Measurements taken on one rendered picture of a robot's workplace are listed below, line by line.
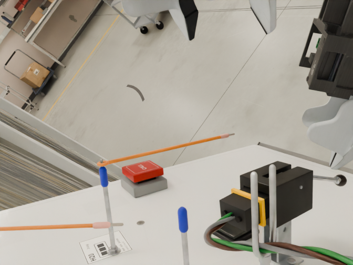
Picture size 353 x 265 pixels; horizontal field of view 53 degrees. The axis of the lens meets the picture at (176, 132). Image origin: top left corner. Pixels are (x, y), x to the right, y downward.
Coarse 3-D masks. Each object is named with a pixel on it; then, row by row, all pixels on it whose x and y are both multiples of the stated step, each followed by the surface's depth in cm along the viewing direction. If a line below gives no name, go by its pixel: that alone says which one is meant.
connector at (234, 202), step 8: (248, 192) 32; (224, 200) 31; (232, 200) 31; (240, 200) 31; (248, 200) 30; (264, 200) 30; (224, 208) 31; (232, 208) 30; (240, 208) 29; (248, 208) 29; (232, 216) 30; (240, 216) 30; (248, 216) 29; (232, 224) 31; (240, 224) 30; (248, 224) 29
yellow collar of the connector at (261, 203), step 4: (232, 188) 32; (232, 192) 32; (236, 192) 32; (240, 192) 32; (244, 192) 31; (244, 196) 31; (248, 196) 31; (260, 200) 30; (260, 204) 30; (264, 204) 30; (260, 208) 30; (264, 208) 30; (260, 212) 30; (264, 212) 30; (260, 216) 30; (264, 216) 30; (260, 220) 30; (264, 220) 30; (260, 224) 31; (264, 224) 30
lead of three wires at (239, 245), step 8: (224, 216) 30; (216, 224) 29; (224, 224) 30; (208, 232) 27; (208, 240) 25; (216, 240) 24; (224, 240) 24; (224, 248) 23; (232, 248) 23; (240, 248) 22; (248, 248) 22
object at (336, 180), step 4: (316, 176) 37; (320, 176) 38; (324, 176) 38; (336, 176) 40; (324, 180) 38; (328, 180) 38; (332, 180) 39; (336, 180) 39; (340, 180) 40; (300, 188) 32
